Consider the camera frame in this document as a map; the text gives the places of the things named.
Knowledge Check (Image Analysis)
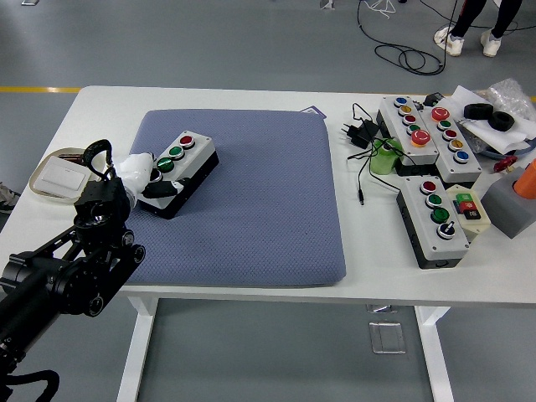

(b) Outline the black adapter cord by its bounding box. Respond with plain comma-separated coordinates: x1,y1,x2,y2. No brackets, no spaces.
346,102,410,207

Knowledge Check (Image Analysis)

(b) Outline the purple label card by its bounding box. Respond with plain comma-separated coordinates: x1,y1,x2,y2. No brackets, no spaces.
299,104,327,121

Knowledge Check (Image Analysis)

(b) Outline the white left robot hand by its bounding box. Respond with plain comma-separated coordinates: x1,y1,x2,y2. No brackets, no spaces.
113,151,193,202

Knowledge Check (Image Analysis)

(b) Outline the cream three-button switch box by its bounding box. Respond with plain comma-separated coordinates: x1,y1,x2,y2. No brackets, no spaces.
445,183,491,243

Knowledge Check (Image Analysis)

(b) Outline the blue round plate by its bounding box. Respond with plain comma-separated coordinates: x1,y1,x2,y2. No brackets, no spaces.
477,137,536,160

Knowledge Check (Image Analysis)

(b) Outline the black floor cable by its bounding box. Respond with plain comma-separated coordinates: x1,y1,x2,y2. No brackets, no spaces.
355,0,460,76

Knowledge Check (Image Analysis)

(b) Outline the white wall switch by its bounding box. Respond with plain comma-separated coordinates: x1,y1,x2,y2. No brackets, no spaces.
40,155,91,197

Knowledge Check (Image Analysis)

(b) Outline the blue-grey padded mat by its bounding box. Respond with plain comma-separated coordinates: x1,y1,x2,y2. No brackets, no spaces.
121,108,348,289

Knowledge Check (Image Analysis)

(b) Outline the white paper sheet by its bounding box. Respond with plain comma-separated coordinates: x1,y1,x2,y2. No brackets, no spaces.
450,85,536,154

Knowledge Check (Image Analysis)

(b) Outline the green cup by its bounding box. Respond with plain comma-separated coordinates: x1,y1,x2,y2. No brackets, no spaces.
368,137,404,176

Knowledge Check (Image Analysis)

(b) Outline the white table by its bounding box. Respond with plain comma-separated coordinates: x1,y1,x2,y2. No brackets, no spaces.
0,85,536,402

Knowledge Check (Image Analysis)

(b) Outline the black power adapter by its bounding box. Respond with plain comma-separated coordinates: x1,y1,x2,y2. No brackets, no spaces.
338,118,380,148

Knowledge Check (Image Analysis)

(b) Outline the red valve knob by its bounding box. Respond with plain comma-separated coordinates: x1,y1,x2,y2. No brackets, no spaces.
492,155,519,173

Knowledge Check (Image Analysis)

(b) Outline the grey four-button control box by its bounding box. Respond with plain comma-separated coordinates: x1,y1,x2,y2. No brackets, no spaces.
395,174,471,270
136,131,219,221

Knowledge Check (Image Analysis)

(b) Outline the clear bubble wrap bag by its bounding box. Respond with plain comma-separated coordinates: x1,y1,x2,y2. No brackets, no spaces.
487,77,536,122

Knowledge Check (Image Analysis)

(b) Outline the grey block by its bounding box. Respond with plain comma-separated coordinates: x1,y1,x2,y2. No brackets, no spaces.
480,165,536,240

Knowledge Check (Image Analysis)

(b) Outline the person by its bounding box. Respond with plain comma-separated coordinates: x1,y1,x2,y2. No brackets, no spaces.
433,0,524,58

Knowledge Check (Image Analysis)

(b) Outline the black foam ring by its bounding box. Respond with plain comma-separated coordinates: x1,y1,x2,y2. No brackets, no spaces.
488,111,516,131
463,103,495,120

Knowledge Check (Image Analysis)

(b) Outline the grey five-button control box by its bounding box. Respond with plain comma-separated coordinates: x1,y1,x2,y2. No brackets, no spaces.
418,105,483,185
375,95,441,176

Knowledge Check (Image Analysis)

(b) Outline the beige oval tray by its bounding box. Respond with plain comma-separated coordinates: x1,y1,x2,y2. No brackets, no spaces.
28,145,104,207

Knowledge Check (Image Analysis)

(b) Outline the grey shoe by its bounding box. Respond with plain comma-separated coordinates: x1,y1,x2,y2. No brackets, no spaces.
0,181,22,214

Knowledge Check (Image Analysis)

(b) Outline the white floor cord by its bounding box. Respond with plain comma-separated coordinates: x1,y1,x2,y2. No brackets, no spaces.
362,0,397,20

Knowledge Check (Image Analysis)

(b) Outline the orange cylinder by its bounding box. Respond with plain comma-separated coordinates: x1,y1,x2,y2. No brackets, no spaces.
513,157,536,200

